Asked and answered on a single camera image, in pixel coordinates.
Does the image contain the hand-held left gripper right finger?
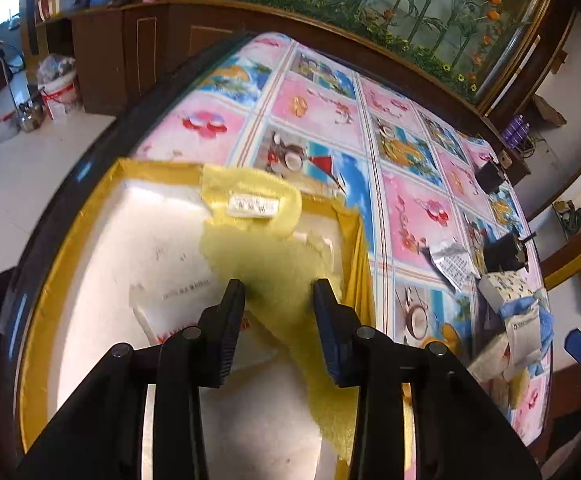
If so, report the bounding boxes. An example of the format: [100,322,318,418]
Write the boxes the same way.
[311,278,543,480]

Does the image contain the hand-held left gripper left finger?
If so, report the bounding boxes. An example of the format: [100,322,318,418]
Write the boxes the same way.
[18,279,247,480]

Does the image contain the blue towel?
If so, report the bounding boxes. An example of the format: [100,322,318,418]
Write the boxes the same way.
[497,287,556,376]

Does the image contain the cream towel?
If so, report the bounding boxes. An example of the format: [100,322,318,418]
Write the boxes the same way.
[490,367,531,411]
[467,342,513,386]

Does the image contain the yellow towel with white label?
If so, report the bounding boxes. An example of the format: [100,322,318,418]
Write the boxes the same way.
[199,164,358,466]

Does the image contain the gold fabric-lined box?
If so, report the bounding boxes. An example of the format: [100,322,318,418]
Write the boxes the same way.
[18,157,416,480]

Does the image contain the white pouch packet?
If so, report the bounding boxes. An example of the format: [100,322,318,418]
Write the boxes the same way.
[505,305,543,366]

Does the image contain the avocado print tissue pack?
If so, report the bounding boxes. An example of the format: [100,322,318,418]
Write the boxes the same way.
[477,270,536,311]

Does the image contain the crumpled silver packet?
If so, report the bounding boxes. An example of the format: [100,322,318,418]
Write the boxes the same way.
[427,240,481,291]

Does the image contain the far black jar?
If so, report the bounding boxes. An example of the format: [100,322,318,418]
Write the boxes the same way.
[473,152,508,195]

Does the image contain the printed tablecloth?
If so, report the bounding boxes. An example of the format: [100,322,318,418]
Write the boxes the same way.
[133,31,553,448]

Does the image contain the white bucket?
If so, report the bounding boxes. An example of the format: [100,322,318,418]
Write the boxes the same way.
[38,55,82,121]

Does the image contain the metal kettle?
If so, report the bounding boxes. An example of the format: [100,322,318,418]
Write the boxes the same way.
[15,100,46,133]

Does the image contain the wooden cabinet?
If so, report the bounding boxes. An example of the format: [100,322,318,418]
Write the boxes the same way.
[35,0,531,186]

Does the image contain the glass display with artificial flowers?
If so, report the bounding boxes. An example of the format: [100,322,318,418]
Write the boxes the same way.
[170,0,558,111]

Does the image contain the red and white box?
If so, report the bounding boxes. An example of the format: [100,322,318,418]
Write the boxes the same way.
[35,0,64,23]

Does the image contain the wire basket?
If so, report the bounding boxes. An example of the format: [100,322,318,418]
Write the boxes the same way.
[520,132,546,158]

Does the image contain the brown wall shelf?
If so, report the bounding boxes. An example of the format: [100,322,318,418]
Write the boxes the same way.
[533,95,568,128]

